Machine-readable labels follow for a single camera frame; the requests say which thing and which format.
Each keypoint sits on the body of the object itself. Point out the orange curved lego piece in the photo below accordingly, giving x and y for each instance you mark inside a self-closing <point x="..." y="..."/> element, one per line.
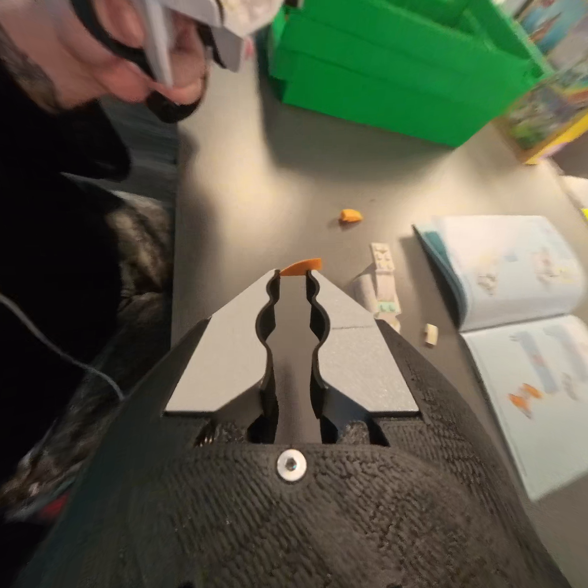
<point x="303" y="267"/>
<point x="351" y="216"/>

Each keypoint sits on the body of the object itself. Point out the long white lego assembly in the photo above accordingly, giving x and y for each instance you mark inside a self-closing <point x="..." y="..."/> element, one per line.
<point x="383" y="275"/>

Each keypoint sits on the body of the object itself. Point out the open instruction booklet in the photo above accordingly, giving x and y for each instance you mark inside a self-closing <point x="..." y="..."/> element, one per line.
<point x="505" y="275"/>

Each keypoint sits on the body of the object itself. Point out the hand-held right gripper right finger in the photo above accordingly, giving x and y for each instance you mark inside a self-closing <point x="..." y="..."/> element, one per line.
<point x="363" y="367"/>

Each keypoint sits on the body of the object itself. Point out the person's left hand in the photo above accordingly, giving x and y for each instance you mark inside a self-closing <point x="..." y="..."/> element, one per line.
<point x="124" y="23"/>

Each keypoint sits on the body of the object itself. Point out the small beige lego piece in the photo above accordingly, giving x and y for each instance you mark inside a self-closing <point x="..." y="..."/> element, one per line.
<point x="431" y="335"/>

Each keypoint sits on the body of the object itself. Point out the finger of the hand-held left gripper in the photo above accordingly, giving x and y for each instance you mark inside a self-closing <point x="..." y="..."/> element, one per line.
<point x="193" y="10"/>

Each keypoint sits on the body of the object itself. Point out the yellow lego set box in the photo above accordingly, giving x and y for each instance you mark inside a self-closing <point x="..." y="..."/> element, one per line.
<point x="551" y="105"/>

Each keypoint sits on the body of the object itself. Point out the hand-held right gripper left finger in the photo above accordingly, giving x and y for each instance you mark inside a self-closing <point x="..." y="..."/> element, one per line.
<point x="220" y="363"/>

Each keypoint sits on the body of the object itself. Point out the person's left forearm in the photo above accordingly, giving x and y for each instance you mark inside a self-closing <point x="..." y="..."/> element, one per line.
<point x="27" y="73"/>

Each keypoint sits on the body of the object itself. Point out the green plastic bin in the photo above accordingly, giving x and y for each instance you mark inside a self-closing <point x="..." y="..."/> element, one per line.
<point x="390" y="92"/>

